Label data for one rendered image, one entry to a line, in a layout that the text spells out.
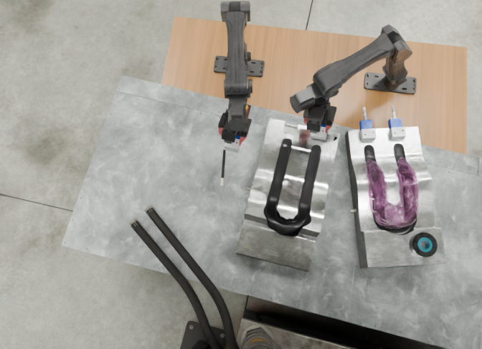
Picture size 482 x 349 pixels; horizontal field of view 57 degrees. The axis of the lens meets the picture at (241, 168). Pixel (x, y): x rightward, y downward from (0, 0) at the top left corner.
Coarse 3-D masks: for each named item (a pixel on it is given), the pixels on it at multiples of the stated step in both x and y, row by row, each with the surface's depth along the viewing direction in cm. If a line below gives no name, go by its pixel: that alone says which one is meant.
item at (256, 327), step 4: (256, 324) 154; (248, 328) 154; (252, 328) 154; (256, 328) 152; (260, 328) 150; (264, 328) 154; (244, 332) 154; (248, 332) 150; (252, 332) 150; (264, 332) 150; (268, 332) 153; (244, 336) 153; (272, 336) 153
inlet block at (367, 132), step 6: (366, 114) 166; (360, 120) 165; (366, 120) 164; (360, 126) 165; (366, 126) 164; (372, 126) 164; (360, 132) 164; (366, 132) 162; (372, 132) 163; (366, 138) 162; (372, 138) 162
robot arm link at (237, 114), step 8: (224, 80) 134; (248, 80) 134; (224, 88) 135; (248, 88) 135; (232, 96) 137; (240, 96) 137; (248, 96) 137; (232, 104) 135; (240, 104) 135; (232, 112) 132; (240, 112) 132; (232, 120) 134; (240, 120) 134; (232, 128) 136; (240, 128) 136
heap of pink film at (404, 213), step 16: (368, 160) 161; (400, 160) 160; (368, 176) 155; (384, 176) 156; (400, 176) 154; (416, 176) 154; (368, 192) 155; (384, 192) 153; (400, 192) 154; (416, 192) 153; (384, 208) 153; (400, 208) 153; (416, 208) 154; (384, 224) 152; (400, 224) 152
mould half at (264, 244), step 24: (264, 144) 161; (312, 144) 160; (336, 144) 160; (264, 168) 159; (288, 168) 159; (264, 192) 153; (288, 192) 154; (264, 216) 150; (288, 216) 149; (312, 216) 149; (240, 240) 155; (264, 240) 155; (288, 240) 154; (312, 240) 154; (288, 264) 152
